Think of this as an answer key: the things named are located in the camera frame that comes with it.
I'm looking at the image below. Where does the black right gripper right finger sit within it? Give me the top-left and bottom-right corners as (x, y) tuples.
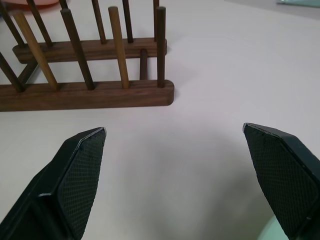
(242, 122), (320, 240)

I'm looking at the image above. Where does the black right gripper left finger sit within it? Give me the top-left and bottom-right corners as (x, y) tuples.
(0, 126), (108, 240)

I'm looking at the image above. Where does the wooden dish rack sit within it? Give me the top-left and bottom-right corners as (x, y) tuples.
(0, 0), (175, 112)

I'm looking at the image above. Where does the red plate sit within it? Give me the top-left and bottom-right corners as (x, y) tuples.
(6, 0), (61, 6)

